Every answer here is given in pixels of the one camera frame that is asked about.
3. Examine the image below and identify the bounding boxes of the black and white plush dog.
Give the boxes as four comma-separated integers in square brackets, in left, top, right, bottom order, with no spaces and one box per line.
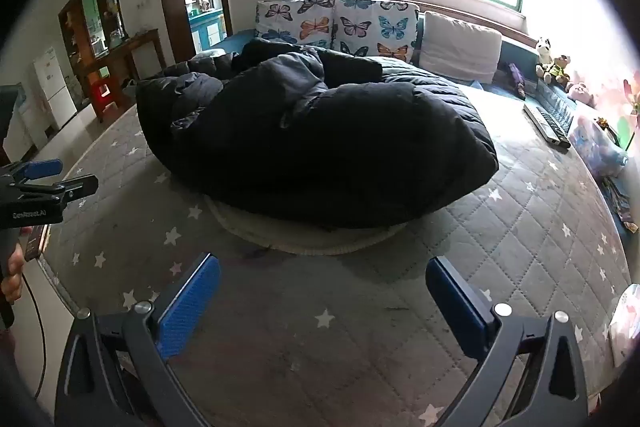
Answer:
[535,37,553,68]

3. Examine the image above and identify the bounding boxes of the white pillow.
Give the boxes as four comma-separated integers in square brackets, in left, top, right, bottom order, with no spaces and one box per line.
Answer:
[419,10,503,85]

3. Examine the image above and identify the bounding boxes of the colourful pinwheel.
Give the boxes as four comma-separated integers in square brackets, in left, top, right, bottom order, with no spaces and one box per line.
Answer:
[617,79,640,138]

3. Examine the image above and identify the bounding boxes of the white round cushion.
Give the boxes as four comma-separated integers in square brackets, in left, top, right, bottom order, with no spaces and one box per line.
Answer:
[204,196,408,256]

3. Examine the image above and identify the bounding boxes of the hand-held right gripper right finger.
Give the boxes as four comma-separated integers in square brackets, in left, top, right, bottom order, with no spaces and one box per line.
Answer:
[425,256,588,427]

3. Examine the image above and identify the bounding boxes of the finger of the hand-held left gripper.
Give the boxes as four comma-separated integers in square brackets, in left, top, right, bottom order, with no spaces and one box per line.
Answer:
[10,158,64,185]
[15,174,99,208]

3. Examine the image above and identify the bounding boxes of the black puffer jacket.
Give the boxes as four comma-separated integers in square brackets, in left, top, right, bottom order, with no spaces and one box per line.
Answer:
[135,38,500,230]

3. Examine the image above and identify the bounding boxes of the clear plastic bag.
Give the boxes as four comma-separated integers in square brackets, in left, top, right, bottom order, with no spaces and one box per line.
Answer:
[570,114,629,180]

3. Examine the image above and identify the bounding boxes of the wooden display cabinet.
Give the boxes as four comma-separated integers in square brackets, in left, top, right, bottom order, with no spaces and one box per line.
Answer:
[57,0,132,108]

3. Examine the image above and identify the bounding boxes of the butterfly print pillow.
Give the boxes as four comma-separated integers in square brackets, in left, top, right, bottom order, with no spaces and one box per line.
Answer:
[332,0,421,65]
[255,0,336,50]

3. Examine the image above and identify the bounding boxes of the white refrigerator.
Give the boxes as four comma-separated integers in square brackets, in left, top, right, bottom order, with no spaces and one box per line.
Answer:
[32,46,78,130]

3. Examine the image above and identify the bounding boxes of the pink plush toy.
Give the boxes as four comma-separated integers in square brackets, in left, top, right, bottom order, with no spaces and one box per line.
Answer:
[565,82,596,108]

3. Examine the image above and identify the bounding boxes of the red plastic stool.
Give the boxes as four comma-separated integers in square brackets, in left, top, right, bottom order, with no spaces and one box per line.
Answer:
[87,74,126,116]

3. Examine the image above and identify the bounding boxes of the black cable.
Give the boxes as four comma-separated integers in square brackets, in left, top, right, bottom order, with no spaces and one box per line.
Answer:
[19,272,48,400]

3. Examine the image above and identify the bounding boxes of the dark wooden table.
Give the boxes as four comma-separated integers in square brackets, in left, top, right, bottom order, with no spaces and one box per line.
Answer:
[117,28,167,80]

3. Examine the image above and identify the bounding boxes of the person's left hand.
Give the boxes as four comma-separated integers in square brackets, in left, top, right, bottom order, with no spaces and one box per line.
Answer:
[0,241,26,308]

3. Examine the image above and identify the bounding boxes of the white plastic bag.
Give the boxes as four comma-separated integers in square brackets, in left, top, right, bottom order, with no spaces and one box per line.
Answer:
[609,283,640,368]

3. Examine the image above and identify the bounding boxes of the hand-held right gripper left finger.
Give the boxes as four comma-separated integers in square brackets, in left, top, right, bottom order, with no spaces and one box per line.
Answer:
[55,252,222,427]

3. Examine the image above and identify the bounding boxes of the blue kitchen cabinet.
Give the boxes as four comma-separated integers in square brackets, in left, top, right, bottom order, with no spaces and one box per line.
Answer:
[189,7,224,52]

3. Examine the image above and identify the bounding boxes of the colourful picture books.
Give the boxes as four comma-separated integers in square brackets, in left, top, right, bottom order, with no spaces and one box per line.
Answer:
[597,174,640,233]

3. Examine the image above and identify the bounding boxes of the grey star quilted mattress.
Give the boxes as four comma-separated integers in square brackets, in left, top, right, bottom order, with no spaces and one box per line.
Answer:
[37,84,633,427]

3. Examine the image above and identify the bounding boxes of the purple plush toy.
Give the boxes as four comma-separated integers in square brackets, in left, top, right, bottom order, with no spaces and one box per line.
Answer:
[502,62,527,101]

